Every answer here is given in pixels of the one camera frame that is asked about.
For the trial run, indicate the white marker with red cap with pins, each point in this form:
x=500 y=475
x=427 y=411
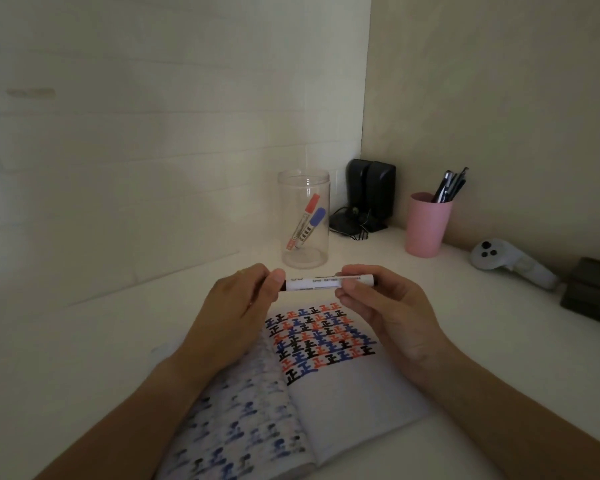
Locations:
x=306 y=214

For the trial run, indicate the person's right forearm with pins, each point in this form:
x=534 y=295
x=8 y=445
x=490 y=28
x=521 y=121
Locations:
x=520 y=424

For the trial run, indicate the open notebook with coloured marks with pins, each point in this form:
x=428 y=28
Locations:
x=340 y=394

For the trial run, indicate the clear plastic jar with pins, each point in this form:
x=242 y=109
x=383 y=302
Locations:
x=304 y=184

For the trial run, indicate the person's left hand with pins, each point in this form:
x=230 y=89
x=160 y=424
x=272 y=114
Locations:
x=225 y=319

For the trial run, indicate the black desktop speaker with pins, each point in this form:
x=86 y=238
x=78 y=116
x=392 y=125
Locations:
x=356 y=184
x=382 y=187

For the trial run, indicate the pink cup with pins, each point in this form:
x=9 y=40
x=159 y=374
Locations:
x=426 y=227

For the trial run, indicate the white handheld controller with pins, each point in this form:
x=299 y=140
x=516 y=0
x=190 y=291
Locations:
x=505 y=262

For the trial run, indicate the dark pen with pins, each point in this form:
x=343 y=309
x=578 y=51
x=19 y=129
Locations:
x=459 y=179
x=441 y=187
x=450 y=188

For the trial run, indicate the white marker with black cap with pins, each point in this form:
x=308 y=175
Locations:
x=315 y=282

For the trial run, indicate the person's left thumb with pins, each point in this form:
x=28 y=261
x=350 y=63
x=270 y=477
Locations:
x=274 y=289

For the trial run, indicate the person's right thumb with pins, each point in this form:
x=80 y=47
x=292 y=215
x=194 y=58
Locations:
x=355 y=295

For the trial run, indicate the white marker with blue cap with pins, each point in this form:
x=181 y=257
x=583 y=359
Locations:
x=314 y=222

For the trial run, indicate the dark grey box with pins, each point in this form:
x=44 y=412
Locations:
x=592 y=292

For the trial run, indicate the person's right hand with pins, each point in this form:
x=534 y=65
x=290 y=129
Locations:
x=405 y=324

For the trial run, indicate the person's left forearm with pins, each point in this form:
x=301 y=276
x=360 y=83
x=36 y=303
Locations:
x=130 y=419

